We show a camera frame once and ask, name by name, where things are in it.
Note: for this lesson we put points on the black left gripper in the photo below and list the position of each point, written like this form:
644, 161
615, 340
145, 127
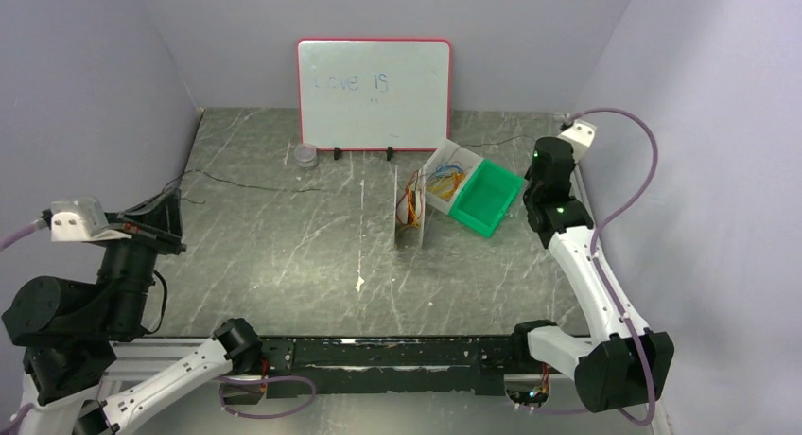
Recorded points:
159, 236

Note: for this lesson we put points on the white perforated cable spool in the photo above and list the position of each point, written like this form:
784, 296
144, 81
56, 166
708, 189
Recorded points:
409, 210

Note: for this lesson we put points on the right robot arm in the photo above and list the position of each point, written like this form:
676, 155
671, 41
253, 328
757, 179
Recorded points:
624, 362

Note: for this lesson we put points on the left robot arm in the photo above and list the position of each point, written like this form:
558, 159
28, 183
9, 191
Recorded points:
68, 328

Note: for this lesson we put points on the clear jar of clips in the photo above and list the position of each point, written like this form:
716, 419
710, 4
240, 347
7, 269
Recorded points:
306, 156

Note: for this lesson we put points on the red framed whiteboard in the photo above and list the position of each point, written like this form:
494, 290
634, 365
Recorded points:
374, 94

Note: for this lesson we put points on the white plastic bin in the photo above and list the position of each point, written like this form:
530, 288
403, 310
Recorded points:
448, 171

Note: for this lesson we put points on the green plastic bin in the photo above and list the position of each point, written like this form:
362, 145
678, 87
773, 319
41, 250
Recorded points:
485, 198

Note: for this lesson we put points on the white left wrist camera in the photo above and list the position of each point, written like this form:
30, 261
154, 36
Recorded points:
81, 220

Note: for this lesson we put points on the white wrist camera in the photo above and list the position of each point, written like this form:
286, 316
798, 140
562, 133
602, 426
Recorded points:
81, 220
580, 135

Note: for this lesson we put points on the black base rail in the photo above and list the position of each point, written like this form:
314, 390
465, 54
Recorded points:
482, 364

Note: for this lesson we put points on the aluminium side rail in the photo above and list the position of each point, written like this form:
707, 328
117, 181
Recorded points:
577, 179

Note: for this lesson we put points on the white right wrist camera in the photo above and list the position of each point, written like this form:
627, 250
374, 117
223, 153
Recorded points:
580, 135

